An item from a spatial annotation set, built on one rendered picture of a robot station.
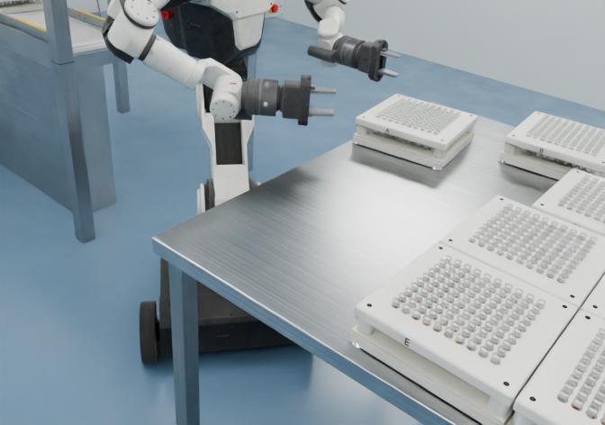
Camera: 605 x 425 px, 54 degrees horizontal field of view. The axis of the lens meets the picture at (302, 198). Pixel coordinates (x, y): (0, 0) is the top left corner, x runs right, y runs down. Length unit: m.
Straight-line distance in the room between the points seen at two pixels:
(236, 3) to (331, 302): 0.98
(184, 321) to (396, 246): 0.45
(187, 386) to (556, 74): 4.25
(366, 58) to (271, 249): 0.87
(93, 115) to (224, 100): 1.40
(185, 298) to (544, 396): 0.68
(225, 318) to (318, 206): 0.80
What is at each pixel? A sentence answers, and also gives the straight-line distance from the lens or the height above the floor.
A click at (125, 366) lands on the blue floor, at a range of 2.09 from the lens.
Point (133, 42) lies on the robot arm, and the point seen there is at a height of 1.11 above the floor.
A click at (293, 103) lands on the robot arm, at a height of 0.98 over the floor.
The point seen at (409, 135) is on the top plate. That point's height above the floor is 0.92.
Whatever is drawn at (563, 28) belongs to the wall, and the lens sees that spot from 5.05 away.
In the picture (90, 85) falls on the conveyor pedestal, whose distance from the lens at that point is 2.68.
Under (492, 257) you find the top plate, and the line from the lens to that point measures 1.05.
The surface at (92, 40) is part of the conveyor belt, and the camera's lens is 2.51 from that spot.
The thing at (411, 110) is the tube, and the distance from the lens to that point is 1.59.
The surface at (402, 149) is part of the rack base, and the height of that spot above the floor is 0.87.
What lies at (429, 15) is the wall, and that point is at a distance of 5.51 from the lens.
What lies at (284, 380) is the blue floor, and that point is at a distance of 2.02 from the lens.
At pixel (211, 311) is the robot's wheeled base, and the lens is 1.97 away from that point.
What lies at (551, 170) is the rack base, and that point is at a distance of 1.56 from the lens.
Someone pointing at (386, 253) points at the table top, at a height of 0.85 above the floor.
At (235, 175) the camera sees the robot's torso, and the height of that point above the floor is 0.66.
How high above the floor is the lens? 1.48
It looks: 30 degrees down
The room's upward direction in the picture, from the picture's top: 5 degrees clockwise
